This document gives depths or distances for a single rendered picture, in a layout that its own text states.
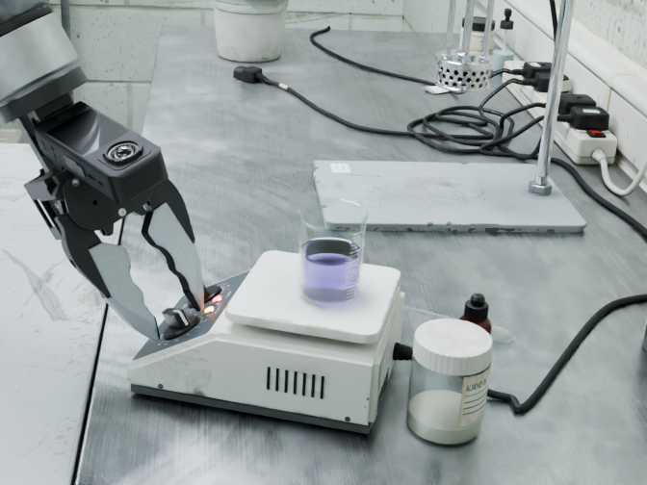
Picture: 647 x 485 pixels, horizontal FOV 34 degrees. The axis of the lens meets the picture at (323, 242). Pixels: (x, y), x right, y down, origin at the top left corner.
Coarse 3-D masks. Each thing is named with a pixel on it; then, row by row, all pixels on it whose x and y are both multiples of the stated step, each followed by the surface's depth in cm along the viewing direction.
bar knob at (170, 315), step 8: (168, 312) 83; (176, 312) 82; (184, 312) 82; (168, 320) 84; (176, 320) 82; (184, 320) 82; (192, 320) 83; (168, 328) 84; (176, 328) 83; (184, 328) 82; (192, 328) 82; (168, 336) 82; (176, 336) 82
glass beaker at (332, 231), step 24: (312, 216) 81; (336, 216) 82; (360, 216) 78; (312, 240) 78; (336, 240) 77; (360, 240) 79; (312, 264) 78; (336, 264) 78; (360, 264) 80; (312, 288) 79; (336, 288) 79; (360, 288) 81
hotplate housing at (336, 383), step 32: (224, 320) 81; (160, 352) 81; (192, 352) 80; (224, 352) 79; (256, 352) 79; (288, 352) 78; (320, 352) 78; (352, 352) 77; (384, 352) 79; (160, 384) 82; (192, 384) 81; (224, 384) 80; (256, 384) 80; (288, 384) 79; (320, 384) 78; (352, 384) 78; (384, 384) 82; (288, 416) 81; (320, 416) 80; (352, 416) 79
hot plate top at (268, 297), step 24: (264, 264) 86; (288, 264) 86; (240, 288) 82; (264, 288) 82; (288, 288) 82; (384, 288) 83; (240, 312) 78; (264, 312) 79; (288, 312) 79; (312, 312) 79; (336, 312) 79; (360, 312) 80; (384, 312) 80; (336, 336) 77; (360, 336) 77
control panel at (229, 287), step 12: (240, 276) 90; (228, 288) 88; (180, 300) 92; (216, 300) 86; (228, 300) 85; (192, 312) 87; (204, 312) 84; (216, 312) 84; (204, 324) 82; (180, 336) 82; (192, 336) 81; (144, 348) 84; (156, 348) 82
